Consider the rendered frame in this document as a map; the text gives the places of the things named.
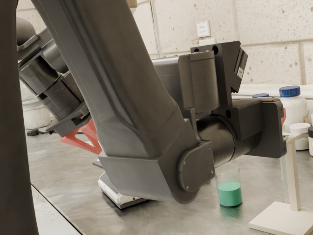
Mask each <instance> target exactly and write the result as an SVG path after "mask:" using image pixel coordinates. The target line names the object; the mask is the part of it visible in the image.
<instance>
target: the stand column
mask: <svg viewBox="0 0 313 235"><path fill-rule="evenodd" d="M149 3H150V12H151V17H152V24H153V30H154V36H155V42H156V50H157V56H158V58H162V57H163V56H162V50H161V44H160V38H159V32H158V25H157V17H156V11H155V5H154V0H149Z"/></svg>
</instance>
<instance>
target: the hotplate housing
mask: <svg viewBox="0 0 313 235"><path fill-rule="evenodd" d="M98 184H99V187H101V190H102V191H103V192H104V193H105V194H106V195H107V196H108V197H109V198H110V199H111V200H112V201H113V202H114V203H115V204H116V205H117V206H118V207H119V208H120V209H122V208H125V207H128V206H131V205H134V204H137V203H140V202H143V201H146V200H149V199H144V198H138V197H132V196H126V195H122V194H120V193H119V194H116V193H115V192H113V191H112V190H111V189H110V188H109V187H108V186H107V185H106V184H105V183H104V182H103V181H101V180H100V179H99V181H98Z"/></svg>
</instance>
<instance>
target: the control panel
mask: <svg viewBox="0 0 313 235"><path fill-rule="evenodd" d="M100 180H101V181H103V182H104V183H105V184H106V185H107V186H108V187H109V188H110V189H111V190H112V191H113V192H115V193H116V194H119V193H118V192H117V191H116V190H115V188H114V187H113V185H112V183H111V181H110V179H109V177H108V176H107V174H106V172H105V173H104V174H103V175H102V176H101V177H100Z"/></svg>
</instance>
